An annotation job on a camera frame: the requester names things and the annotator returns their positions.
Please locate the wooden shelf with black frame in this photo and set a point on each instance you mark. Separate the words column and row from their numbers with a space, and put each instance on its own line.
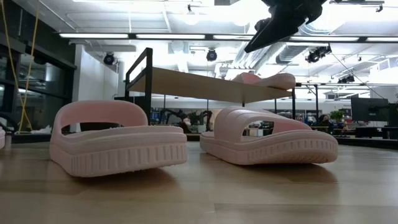
column 192, row 85

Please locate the green office plant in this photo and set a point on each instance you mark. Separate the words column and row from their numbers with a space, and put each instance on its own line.
column 336, row 114

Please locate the black bar with light strips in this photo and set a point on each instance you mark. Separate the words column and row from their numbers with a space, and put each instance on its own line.
column 132, row 36

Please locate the black ceiling spotlight cluster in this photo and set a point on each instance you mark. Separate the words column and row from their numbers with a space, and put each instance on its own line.
column 317, row 55
column 346, row 79

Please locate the black background robot arm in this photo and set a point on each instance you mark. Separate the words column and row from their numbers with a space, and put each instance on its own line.
column 203, row 116

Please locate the black aluminium rig frame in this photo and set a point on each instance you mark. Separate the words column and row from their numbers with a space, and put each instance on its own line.
column 31, row 137

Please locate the black computer monitor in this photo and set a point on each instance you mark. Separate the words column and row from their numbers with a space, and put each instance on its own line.
column 393, row 113
column 370, row 109

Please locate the silver ventilation duct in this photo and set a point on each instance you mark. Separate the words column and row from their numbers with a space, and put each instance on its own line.
column 289, row 53

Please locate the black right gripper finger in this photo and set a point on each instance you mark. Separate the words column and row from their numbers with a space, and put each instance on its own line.
column 283, row 25
column 261, row 24

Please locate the white crumpled paper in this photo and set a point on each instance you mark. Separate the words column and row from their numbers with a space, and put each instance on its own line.
column 43, row 130

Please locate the person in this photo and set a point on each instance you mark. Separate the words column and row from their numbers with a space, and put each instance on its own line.
column 325, row 119

